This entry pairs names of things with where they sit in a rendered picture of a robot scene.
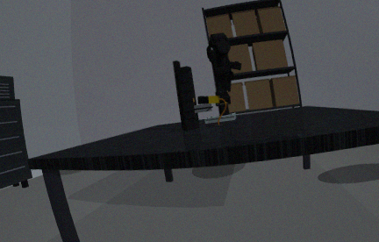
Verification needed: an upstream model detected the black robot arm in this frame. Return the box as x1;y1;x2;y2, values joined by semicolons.
207;33;242;116

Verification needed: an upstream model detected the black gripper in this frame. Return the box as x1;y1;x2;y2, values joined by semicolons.
214;57;234;92

